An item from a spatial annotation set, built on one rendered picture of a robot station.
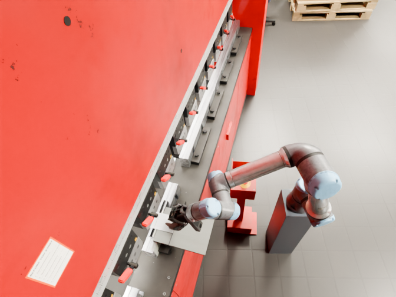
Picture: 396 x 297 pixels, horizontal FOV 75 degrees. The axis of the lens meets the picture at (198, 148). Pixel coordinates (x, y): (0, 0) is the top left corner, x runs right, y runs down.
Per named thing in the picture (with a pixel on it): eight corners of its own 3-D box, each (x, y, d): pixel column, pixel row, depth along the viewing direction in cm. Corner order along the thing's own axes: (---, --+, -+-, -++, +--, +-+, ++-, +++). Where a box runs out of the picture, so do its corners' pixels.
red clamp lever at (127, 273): (124, 281, 86) (138, 262, 95) (114, 277, 87) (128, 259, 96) (124, 285, 87) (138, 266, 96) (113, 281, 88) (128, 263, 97)
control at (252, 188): (254, 200, 170) (257, 187, 156) (230, 198, 173) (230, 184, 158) (254, 174, 182) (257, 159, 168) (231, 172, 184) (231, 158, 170)
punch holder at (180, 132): (178, 156, 133) (173, 136, 120) (163, 153, 135) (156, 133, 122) (187, 134, 141) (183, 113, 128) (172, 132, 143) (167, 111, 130)
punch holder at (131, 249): (128, 281, 100) (114, 271, 86) (109, 274, 102) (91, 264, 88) (144, 243, 108) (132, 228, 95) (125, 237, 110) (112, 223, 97)
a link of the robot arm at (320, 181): (322, 198, 142) (324, 147, 100) (336, 224, 133) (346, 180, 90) (300, 206, 144) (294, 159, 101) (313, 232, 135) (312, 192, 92)
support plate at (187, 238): (204, 256, 120) (204, 255, 120) (152, 241, 127) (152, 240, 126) (214, 219, 131) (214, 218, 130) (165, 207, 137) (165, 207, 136)
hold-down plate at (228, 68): (226, 84, 209) (226, 81, 207) (220, 83, 211) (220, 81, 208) (234, 62, 226) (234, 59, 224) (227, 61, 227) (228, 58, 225)
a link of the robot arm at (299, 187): (307, 182, 151) (314, 170, 140) (319, 203, 143) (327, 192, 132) (288, 187, 150) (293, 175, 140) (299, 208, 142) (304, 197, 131)
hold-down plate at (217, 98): (214, 119, 187) (214, 117, 185) (207, 119, 188) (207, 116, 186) (223, 92, 204) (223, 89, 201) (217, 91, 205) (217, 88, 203)
